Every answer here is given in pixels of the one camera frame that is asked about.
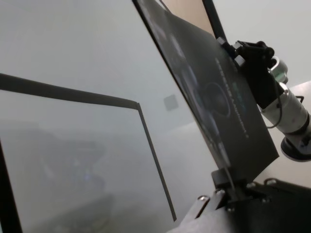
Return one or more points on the black AI robotics poster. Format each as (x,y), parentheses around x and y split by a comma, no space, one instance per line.
(206,109)

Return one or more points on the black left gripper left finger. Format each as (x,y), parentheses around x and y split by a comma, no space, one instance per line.
(228,184)

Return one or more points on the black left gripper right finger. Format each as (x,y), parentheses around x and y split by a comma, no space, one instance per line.
(279,196)

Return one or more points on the dark table frame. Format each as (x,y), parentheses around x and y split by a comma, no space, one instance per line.
(213,17)

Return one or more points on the black tape frame outline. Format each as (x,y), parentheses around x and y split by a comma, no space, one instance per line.
(73,94)

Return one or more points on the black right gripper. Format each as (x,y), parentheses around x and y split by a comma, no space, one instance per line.
(263,87)

